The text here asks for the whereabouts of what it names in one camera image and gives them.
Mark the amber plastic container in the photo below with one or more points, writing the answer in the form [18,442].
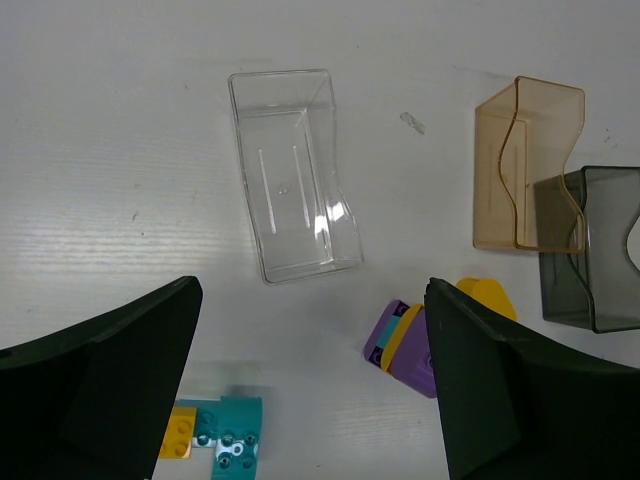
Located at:
[524,136]

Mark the flat teal lego brick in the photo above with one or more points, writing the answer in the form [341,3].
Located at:
[206,432]

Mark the small teal lego plate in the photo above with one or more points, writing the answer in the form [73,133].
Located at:
[387,331]

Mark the clear plastic container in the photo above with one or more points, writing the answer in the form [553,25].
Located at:
[286,131]

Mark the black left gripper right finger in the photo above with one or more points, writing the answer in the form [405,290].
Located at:
[515,404]

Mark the yellow square lego brick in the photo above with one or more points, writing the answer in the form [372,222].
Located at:
[177,441]

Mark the dark grey plastic container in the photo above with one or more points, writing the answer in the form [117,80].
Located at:
[598,288]

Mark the purple lego brick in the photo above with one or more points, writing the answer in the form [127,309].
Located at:
[407,356]

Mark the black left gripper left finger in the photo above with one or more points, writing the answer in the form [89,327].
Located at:
[92,401]

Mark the yellow lego piece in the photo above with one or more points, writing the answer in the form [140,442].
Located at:
[489,293]

